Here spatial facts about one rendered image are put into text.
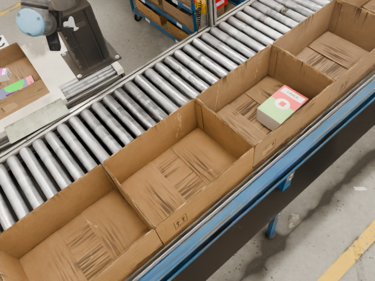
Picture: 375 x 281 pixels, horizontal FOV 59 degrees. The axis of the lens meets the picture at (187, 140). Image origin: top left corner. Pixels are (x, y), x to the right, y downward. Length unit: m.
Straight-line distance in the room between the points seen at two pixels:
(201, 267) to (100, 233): 0.41
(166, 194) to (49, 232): 0.41
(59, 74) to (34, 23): 0.65
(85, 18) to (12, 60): 0.60
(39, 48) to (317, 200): 1.87
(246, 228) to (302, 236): 0.73
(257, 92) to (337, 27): 0.50
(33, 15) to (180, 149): 0.69
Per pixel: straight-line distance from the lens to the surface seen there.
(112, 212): 1.18
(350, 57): 1.61
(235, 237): 1.37
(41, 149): 1.64
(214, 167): 1.19
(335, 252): 2.08
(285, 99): 1.30
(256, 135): 1.27
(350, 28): 1.66
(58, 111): 1.74
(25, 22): 1.33
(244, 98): 1.39
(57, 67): 1.98
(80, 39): 1.77
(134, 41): 3.21
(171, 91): 1.63
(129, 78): 1.76
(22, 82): 1.94
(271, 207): 1.43
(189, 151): 1.23
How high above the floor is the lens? 1.92
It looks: 55 degrees down
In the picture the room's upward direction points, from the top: 11 degrees counter-clockwise
